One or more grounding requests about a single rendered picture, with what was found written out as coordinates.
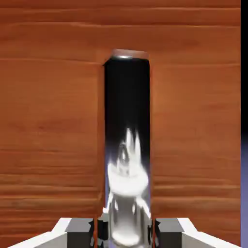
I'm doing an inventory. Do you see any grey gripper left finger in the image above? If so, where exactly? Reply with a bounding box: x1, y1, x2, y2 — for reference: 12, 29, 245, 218
7, 217, 94, 248

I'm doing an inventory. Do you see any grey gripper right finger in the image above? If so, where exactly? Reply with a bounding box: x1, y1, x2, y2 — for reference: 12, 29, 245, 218
154, 217, 242, 248

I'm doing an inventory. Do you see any shiny dark metal door handle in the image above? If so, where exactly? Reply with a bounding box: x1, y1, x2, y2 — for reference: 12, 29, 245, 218
96, 48, 155, 248

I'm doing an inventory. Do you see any reddish wooden cabinet door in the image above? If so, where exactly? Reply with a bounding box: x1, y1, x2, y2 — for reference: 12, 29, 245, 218
0, 0, 242, 248

